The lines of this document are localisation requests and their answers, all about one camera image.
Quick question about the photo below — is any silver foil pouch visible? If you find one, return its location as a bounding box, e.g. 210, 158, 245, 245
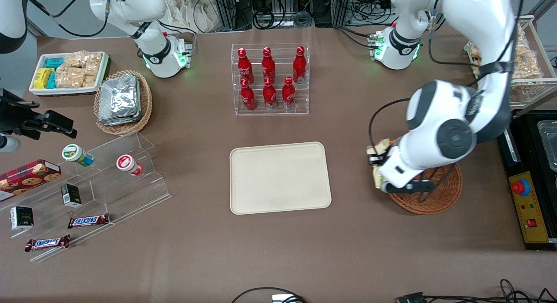
98, 114, 142, 127
99, 74, 141, 120

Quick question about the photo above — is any white wire rack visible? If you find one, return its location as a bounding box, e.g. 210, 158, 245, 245
463, 15, 557, 108

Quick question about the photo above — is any clear acrylic bottle rack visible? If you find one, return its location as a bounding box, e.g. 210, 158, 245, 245
231, 43, 310, 116

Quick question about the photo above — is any green lid cup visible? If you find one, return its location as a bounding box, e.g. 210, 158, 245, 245
62, 144, 94, 167

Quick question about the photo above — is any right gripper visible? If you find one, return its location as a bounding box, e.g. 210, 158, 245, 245
0, 89, 78, 139

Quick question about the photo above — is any black cable with connector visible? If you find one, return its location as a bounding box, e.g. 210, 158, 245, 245
396, 279, 557, 303

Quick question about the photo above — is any red lid cup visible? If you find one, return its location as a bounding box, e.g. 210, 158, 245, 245
116, 155, 144, 177

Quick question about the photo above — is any beige cloth bag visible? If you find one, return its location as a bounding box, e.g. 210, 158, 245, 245
163, 0, 219, 34

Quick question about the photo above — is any oval tan wicker basket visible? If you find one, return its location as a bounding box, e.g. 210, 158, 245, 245
94, 70, 153, 136

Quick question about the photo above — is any black yellow control box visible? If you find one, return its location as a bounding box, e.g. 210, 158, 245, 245
496, 111, 557, 251

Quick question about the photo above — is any clear plastic container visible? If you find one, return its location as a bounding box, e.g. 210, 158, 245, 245
537, 120, 557, 172

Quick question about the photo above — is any triangle sandwich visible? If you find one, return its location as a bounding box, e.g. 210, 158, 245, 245
371, 139, 392, 191

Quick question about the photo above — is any aluminium frame post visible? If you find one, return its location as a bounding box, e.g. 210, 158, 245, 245
213, 0, 238, 31
332, 0, 354, 27

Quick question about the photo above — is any black cable loop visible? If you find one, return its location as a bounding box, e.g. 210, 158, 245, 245
231, 287, 308, 303

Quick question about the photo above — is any cream plastic tray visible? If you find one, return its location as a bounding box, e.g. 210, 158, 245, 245
229, 141, 332, 215

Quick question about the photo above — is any small black box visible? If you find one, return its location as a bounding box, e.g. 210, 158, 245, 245
60, 184, 82, 208
10, 206, 34, 231

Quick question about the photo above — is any red tartan cookie box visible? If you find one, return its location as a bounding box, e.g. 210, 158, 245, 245
0, 159, 62, 202

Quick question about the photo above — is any brown Snickers bar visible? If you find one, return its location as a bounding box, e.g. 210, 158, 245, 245
67, 213, 110, 229
25, 235, 71, 252

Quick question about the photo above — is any red emergency stop button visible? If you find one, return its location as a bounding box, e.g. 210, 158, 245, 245
511, 179, 532, 197

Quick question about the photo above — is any clear acrylic step shelf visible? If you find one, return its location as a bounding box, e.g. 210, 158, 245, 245
0, 131, 172, 263

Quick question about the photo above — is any yellow snack pack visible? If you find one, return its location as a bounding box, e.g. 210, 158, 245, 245
34, 68, 55, 90

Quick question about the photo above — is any red cola bottle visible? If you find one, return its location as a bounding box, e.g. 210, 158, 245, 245
263, 77, 278, 111
262, 47, 276, 82
238, 48, 255, 84
292, 46, 307, 84
240, 79, 257, 111
282, 76, 297, 110

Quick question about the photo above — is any round brown wicker basket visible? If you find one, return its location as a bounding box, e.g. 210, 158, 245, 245
386, 163, 463, 215

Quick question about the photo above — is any white rectangular snack tray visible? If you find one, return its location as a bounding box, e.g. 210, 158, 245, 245
29, 51, 110, 97

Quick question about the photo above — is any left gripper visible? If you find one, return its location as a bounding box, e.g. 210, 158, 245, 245
367, 135, 425, 187

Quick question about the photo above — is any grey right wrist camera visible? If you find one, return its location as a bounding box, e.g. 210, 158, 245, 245
0, 135, 21, 154

